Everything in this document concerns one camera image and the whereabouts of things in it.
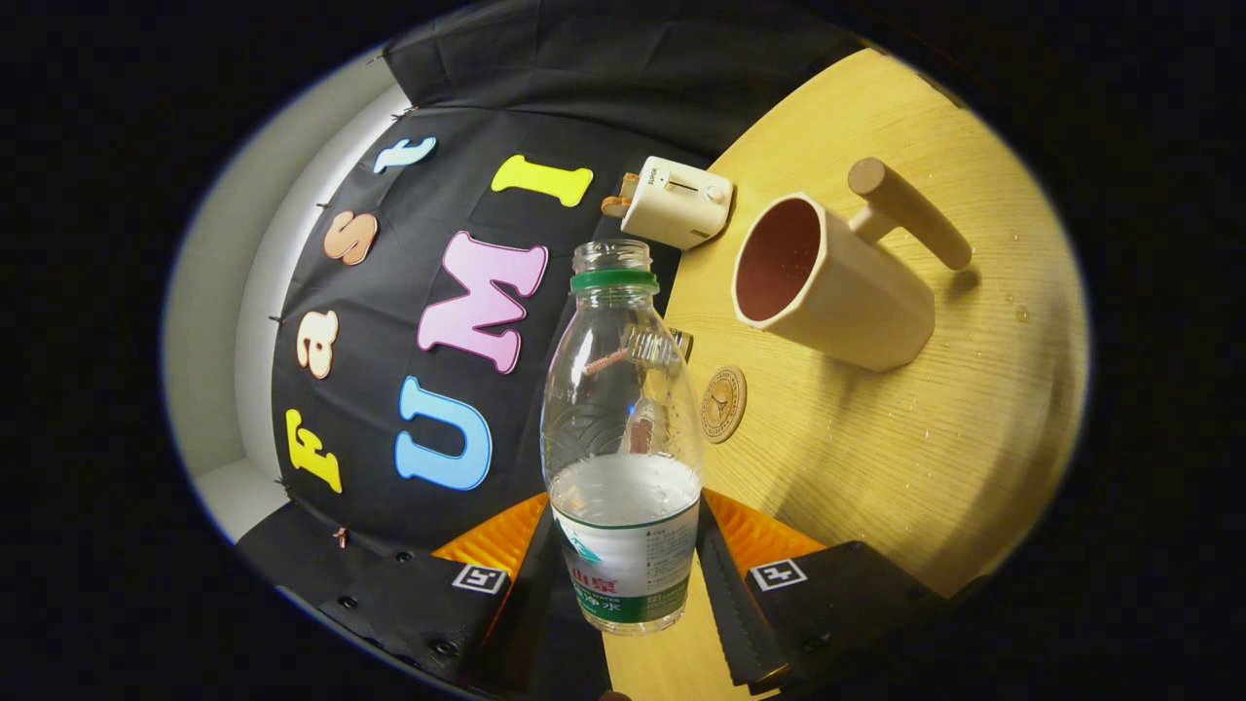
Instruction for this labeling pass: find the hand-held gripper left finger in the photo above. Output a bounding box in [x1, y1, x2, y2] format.
[310, 492, 575, 697]

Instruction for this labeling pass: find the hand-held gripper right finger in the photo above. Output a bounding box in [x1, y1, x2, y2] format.
[694, 487, 950, 694]

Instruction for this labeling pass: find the clear plastic juice bottle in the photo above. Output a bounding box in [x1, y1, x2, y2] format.
[540, 240, 706, 637]

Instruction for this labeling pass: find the round cork coaster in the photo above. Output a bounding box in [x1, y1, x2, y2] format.
[701, 366, 749, 445]

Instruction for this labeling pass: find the beige cup with handle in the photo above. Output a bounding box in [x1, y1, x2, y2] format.
[731, 158, 974, 373]

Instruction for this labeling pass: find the wooden table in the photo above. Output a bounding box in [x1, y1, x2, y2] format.
[604, 49, 1089, 701]

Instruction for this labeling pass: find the black backdrop cloth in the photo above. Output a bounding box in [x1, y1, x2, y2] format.
[234, 0, 867, 624]

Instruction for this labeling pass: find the white toaster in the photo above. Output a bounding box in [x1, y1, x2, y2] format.
[620, 156, 735, 251]

